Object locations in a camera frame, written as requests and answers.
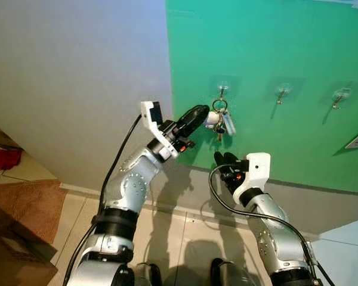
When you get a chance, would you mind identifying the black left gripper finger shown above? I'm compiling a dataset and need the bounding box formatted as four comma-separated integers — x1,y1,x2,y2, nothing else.
178,105,207,126
182,110,210,138

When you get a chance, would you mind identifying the bunch of keys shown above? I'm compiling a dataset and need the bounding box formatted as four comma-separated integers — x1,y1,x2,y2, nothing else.
204,97,236,142

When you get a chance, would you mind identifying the clear adhesive metal hook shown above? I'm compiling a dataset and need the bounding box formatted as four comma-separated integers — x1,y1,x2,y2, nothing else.
268,76,297,105
328,82,354,110
210,75,237,103

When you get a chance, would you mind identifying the robot left leg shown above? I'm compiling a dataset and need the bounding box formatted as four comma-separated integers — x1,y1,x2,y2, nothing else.
133,262,163,286

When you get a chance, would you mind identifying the white cabinet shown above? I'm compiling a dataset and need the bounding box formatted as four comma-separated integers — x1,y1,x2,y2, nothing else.
313,216,358,286

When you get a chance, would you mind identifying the brown cardboard box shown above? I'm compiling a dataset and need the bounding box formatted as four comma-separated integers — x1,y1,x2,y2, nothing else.
0,179,67,286

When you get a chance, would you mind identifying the red cloth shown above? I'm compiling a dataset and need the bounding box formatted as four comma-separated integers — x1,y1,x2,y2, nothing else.
0,146,23,172

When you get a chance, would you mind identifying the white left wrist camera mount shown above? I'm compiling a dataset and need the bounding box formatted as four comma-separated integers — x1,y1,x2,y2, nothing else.
140,101,181,160

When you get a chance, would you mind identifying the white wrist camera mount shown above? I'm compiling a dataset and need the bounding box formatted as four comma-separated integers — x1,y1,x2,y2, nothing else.
232,153,271,204
140,101,181,160

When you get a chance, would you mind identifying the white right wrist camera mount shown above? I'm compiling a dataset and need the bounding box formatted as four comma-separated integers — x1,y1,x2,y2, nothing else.
232,153,271,204

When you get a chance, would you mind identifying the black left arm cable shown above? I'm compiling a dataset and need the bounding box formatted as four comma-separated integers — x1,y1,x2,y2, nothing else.
62,113,143,286

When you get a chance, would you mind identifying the green wall board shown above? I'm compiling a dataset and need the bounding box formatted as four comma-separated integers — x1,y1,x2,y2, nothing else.
165,0,358,195

